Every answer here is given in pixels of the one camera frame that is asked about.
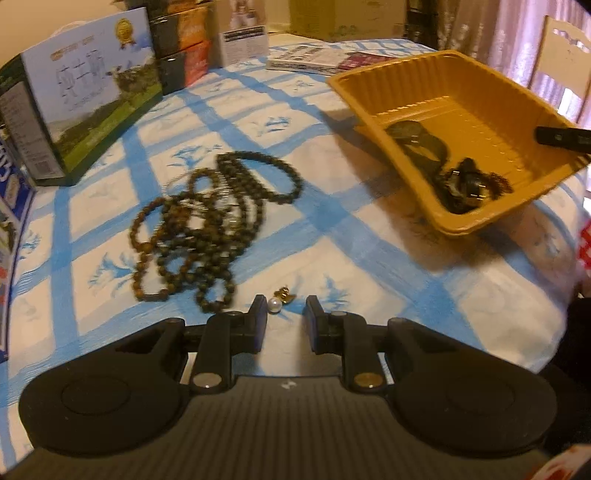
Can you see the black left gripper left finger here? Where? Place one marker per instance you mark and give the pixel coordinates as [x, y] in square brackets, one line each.
[223, 336]

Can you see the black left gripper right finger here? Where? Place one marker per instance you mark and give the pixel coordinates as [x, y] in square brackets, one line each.
[349, 336]

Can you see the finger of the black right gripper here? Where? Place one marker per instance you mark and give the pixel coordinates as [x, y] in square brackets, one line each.
[572, 139]

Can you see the yellow plastic tray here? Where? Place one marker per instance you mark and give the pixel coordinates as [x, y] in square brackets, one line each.
[477, 112]

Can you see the black jewelry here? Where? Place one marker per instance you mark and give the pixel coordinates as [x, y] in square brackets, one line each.
[461, 189]

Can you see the white pearl earring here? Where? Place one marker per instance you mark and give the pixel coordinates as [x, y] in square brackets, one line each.
[281, 297]

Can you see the light wooden chair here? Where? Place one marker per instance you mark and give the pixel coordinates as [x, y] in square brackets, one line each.
[563, 62]

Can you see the blue white checkered tablecloth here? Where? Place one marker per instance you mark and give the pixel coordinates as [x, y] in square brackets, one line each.
[355, 238]

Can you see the red white checkered cloth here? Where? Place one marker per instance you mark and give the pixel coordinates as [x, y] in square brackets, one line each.
[584, 247]

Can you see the pink patterned curtain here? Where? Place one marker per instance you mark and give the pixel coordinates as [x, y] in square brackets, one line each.
[506, 35]

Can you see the blue milk carton box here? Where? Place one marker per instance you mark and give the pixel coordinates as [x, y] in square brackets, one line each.
[16, 194]

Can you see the bottom red instant noodle bowl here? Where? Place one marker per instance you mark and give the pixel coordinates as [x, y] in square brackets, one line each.
[182, 69]

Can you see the white and purple book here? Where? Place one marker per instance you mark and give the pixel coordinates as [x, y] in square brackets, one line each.
[321, 60]

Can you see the brown cardboard box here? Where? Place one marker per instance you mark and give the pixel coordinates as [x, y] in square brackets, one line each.
[340, 20]

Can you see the white green milk carton box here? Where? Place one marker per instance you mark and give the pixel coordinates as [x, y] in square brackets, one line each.
[67, 99]

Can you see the small white product box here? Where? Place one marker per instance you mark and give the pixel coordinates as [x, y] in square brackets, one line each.
[240, 31]

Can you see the middle orange instant noodle bowl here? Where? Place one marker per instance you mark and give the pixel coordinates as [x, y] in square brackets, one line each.
[178, 25]

